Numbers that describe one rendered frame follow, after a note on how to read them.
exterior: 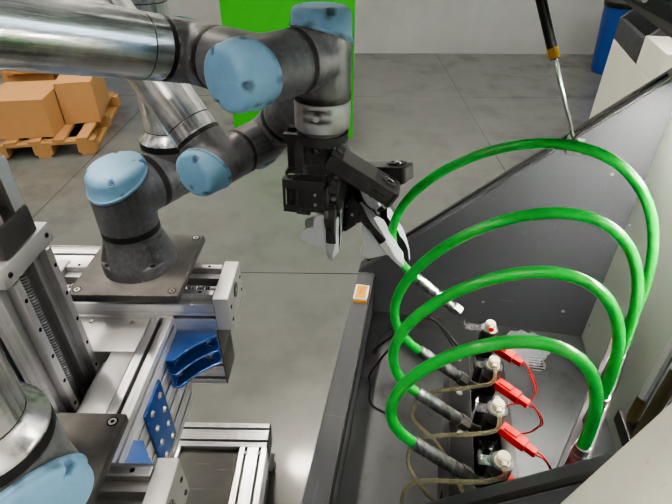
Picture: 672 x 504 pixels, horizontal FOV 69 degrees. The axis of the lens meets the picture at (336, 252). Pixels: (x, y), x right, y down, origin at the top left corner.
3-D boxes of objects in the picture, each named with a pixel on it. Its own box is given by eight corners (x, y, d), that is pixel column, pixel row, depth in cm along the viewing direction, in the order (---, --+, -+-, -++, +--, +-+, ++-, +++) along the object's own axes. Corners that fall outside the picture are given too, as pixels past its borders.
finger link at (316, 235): (302, 254, 80) (301, 204, 74) (338, 258, 79) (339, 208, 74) (298, 265, 77) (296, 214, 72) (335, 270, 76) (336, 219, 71)
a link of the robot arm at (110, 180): (85, 228, 99) (63, 166, 91) (138, 200, 108) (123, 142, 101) (125, 246, 94) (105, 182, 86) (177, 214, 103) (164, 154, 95)
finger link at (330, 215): (328, 231, 76) (328, 181, 72) (339, 232, 76) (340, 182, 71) (322, 248, 73) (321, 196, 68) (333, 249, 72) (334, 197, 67)
